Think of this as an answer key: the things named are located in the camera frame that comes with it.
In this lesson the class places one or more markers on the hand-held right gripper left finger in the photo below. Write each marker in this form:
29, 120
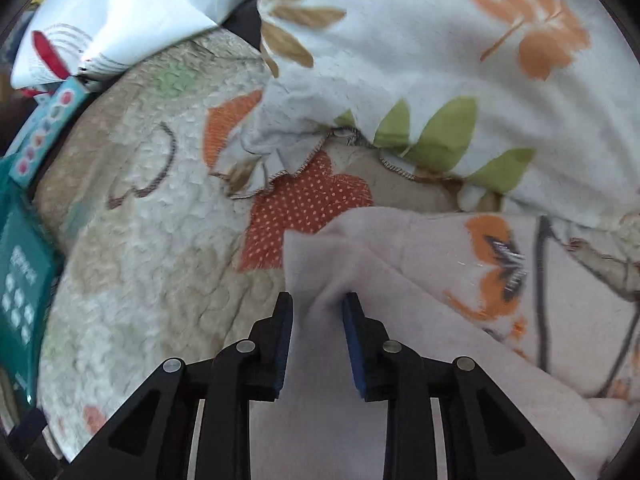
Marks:
283, 345

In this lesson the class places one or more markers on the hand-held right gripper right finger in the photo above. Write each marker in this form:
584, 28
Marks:
353, 347

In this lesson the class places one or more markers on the pale pink butterfly print garment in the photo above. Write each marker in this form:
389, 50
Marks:
450, 360

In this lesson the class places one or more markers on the beige textured quilt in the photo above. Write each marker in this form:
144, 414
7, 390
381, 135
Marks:
150, 240

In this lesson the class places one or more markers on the teal box white print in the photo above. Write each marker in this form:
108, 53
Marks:
22, 285

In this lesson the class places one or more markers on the white floral fleece blanket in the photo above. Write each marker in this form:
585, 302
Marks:
425, 60

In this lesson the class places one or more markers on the light blue dotted box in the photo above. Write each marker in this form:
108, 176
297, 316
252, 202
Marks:
42, 127

